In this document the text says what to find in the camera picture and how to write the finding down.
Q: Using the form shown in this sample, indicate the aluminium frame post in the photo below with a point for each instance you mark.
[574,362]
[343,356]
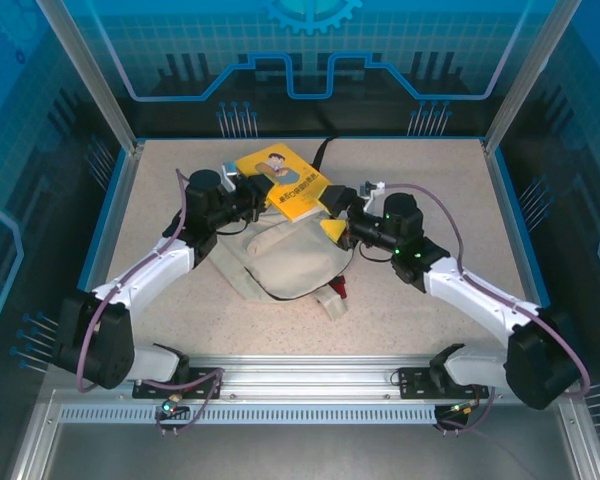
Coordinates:
[92,75]
[530,75]

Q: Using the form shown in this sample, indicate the long aluminium base rail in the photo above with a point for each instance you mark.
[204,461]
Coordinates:
[305,380]

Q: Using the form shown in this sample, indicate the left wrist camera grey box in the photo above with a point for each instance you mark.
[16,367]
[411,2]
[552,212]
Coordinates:
[230,172]

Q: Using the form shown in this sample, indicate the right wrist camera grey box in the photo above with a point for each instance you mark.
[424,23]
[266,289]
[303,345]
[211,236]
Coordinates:
[375,190]

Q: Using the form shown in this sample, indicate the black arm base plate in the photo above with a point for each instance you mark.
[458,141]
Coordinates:
[412,382]
[200,374]

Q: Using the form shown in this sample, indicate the blue table border strip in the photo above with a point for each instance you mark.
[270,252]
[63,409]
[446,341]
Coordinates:
[102,225]
[511,190]

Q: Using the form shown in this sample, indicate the cream canvas student bag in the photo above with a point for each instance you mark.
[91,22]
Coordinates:
[290,260]

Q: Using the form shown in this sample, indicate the thick yellow book boy cartoon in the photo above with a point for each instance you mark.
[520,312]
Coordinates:
[300,195]

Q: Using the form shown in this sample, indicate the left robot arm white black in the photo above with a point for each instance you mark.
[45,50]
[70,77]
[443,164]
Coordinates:
[150,270]

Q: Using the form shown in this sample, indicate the grey metal shelf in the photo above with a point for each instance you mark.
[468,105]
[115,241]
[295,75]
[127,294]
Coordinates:
[305,450]

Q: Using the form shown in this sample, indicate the blue printed side panel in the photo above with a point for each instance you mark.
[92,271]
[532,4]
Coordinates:
[20,150]
[580,150]

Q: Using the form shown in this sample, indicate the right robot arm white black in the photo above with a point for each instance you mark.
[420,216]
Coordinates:
[480,295]

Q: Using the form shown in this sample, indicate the blue gear print panel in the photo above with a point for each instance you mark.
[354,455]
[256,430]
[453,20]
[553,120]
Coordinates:
[300,30]

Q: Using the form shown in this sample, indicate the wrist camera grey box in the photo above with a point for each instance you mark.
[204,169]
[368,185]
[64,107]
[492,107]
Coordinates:
[375,190]
[230,172]

